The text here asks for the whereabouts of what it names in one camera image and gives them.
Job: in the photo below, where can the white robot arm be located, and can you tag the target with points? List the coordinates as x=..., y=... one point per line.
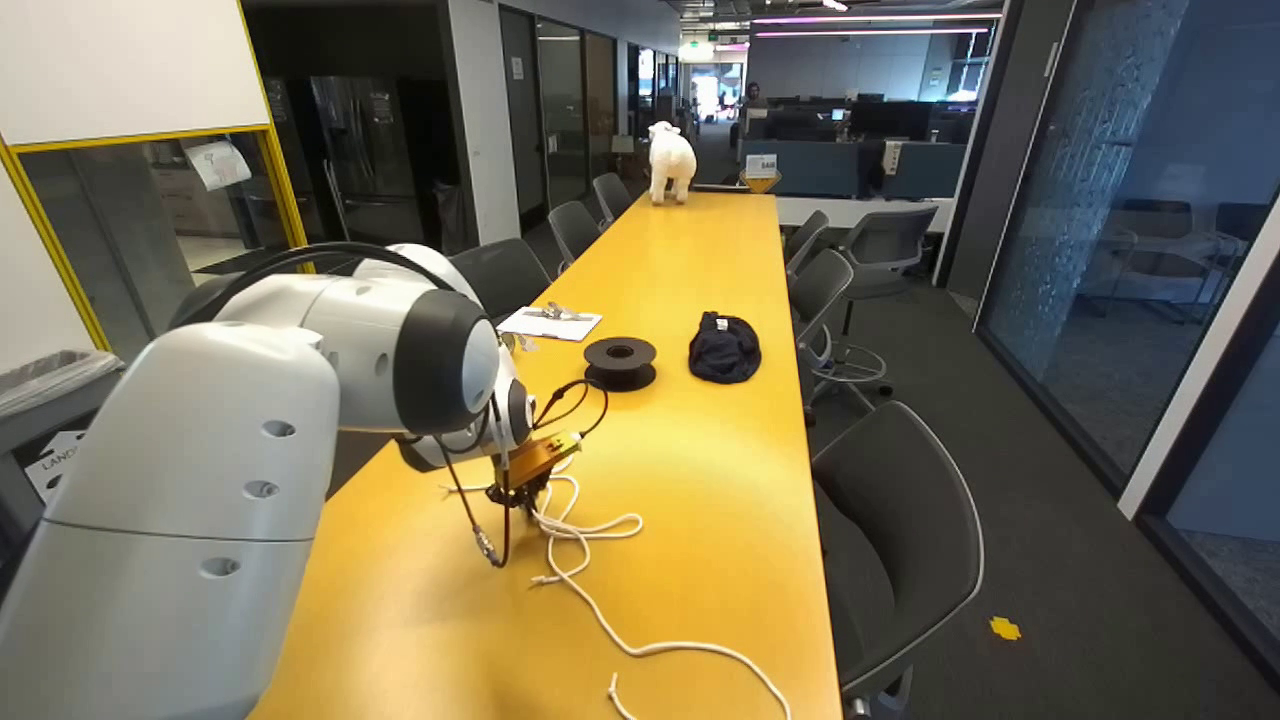
x=167, y=571

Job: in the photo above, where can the white stuffed animal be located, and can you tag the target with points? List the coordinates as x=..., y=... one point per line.
x=673, y=162

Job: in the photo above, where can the black spool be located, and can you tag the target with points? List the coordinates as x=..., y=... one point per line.
x=622, y=362

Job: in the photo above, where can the grey chair middle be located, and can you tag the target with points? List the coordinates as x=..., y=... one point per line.
x=821, y=309

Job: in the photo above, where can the yellow framed glass panel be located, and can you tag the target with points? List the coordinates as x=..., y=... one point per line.
x=156, y=223

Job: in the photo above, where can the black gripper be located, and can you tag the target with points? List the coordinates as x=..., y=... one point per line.
x=508, y=495

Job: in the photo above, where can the grey chair far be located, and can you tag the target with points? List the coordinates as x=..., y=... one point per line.
x=888, y=243

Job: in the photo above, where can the white flat board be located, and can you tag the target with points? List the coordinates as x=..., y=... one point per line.
x=548, y=323

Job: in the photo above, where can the grey chair left side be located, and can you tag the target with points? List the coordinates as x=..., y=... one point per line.
x=503, y=274

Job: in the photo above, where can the grey chair near robot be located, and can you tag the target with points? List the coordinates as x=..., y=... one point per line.
x=903, y=550

